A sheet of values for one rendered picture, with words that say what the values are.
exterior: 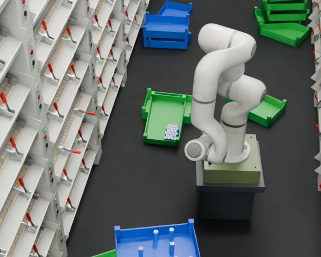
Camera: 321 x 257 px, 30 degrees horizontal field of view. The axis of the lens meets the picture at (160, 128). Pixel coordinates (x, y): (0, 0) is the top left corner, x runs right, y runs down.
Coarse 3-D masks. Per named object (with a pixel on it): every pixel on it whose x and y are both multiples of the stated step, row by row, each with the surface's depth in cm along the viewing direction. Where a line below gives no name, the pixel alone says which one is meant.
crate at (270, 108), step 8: (264, 104) 369; (272, 104) 369; (280, 104) 365; (256, 112) 364; (264, 112) 364; (272, 112) 364; (280, 112) 360; (256, 120) 357; (264, 120) 352; (272, 120) 354
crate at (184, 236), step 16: (176, 224) 231; (192, 224) 229; (128, 240) 231; (144, 240) 231; (160, 240) 231; (176, 240) 231; (192, 240) 231; (128, 256) 226; (144, 256) 226; (160, 256) 226
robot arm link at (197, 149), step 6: (198, 138) 246; (204, 138) 249; (186, 144) 239; (192, 144) 238; (198, 144) 237; (204, 144) 239; (210, 144) 241; (186, 150) 239; (192, 150) 238; (198, 150) 237; (204, 150) 237; (186, 156) 239; (192, 156) 239; (198, 156) 238; (204, 156) 240
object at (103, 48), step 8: (112, 16) 346; (120, 16) 348; (112, 24) 344; (104, 32) 337; (112, 32) 336; (104, 40) 332; (112, 40) 334; (96, 48) 324; (104, 48) 327; (96, 56) 319; (104, 56) 323; (96, 64) 315; (96, 72) 311; (96, 80) 304
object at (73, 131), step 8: (80, 88) 294; (88, 88) 295; (88, 96) 297; (80, 104) 291; (88, 104) 293; (72, 120) 282; (80, 120) 284; (72, 128) 278; (64, 136) 273; (72, 136) 275; (64, 144) 270; (64, 160) 264; (56, 168) 259; (56, 176) 250
